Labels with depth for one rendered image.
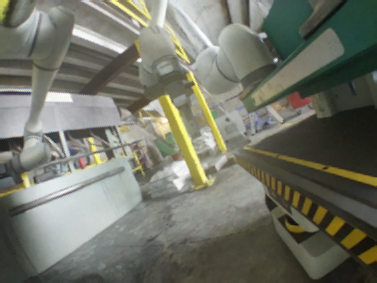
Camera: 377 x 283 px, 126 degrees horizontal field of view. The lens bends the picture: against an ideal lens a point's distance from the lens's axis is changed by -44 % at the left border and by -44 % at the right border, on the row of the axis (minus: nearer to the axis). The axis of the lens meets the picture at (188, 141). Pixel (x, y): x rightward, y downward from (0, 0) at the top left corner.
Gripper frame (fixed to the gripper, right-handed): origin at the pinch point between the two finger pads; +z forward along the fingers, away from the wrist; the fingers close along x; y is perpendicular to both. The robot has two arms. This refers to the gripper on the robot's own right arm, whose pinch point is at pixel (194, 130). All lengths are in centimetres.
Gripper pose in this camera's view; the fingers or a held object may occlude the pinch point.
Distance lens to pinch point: 48.4
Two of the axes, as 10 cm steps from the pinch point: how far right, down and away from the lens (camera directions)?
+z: 4.0, 9.2, -0.1
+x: 0.8, -0.2, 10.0
